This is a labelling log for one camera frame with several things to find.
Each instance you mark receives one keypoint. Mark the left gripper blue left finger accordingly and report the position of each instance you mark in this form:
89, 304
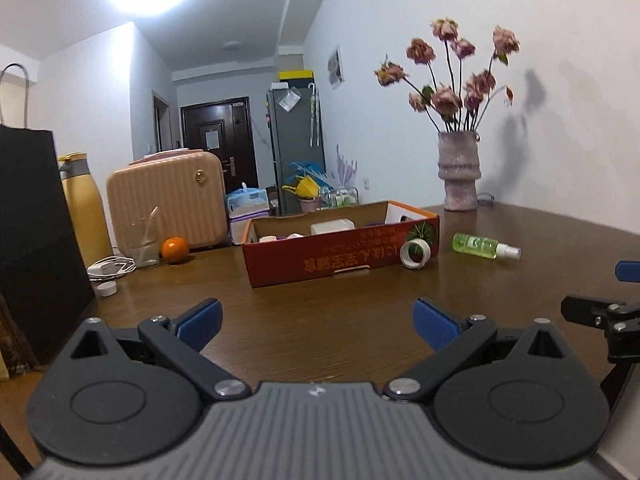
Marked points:
177, 345

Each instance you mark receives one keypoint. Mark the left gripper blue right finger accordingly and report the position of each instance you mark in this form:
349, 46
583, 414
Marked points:
456, 343

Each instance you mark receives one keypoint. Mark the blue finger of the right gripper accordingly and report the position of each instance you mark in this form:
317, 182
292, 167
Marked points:
628, 271

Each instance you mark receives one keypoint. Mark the white tape roll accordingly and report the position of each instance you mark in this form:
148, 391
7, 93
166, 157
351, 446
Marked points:
415, 254

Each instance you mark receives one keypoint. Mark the green spray bottle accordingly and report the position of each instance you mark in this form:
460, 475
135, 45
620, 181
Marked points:
484, 247

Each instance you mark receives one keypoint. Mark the white yellow square container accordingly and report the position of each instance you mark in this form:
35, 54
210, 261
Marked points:
267, 238

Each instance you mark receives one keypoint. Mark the white rectangular plastic container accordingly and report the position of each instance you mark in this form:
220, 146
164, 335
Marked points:
332, 226

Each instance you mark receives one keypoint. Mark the orange fruit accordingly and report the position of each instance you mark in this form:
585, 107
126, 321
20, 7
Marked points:
175, 250

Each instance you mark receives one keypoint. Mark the small white cap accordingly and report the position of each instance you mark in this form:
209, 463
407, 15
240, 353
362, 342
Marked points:
106, 289

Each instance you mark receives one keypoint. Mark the clear glass cup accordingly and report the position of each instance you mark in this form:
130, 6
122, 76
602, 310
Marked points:
144, 244

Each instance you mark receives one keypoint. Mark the red cardboard box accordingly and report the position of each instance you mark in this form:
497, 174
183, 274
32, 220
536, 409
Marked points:
381, 229

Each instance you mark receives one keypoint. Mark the blue tissue pack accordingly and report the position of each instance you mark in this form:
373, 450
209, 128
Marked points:
245, 200

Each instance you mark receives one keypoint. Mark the pink ribbed suitcase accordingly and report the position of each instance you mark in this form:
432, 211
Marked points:
185, 187

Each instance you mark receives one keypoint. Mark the yellow thermos jug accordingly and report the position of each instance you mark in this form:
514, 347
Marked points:
85, 204

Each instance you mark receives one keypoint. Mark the black paper bag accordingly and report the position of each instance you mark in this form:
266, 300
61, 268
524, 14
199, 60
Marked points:
44, 283

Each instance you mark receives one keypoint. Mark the pink textured vase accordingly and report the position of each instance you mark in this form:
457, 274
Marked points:
459, 169

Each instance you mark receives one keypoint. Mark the yellow watering can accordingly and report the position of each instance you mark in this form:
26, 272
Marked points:
306, 188

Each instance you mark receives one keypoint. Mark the dark entrance door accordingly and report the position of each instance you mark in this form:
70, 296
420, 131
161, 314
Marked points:
223, 129

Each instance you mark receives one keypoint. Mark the grey refrigerator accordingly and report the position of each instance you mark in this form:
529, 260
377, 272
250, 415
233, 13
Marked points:
296, 139

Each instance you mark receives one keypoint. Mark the dried pink roses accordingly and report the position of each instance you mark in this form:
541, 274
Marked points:
458, 101

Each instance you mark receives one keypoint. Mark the yellow box on fridge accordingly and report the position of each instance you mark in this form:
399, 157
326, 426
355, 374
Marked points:
295, 74

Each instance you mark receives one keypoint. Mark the white charger with cable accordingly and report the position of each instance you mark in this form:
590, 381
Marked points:
111, 268

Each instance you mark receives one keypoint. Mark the wall picture frame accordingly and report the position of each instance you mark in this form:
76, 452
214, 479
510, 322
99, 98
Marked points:
335, 68

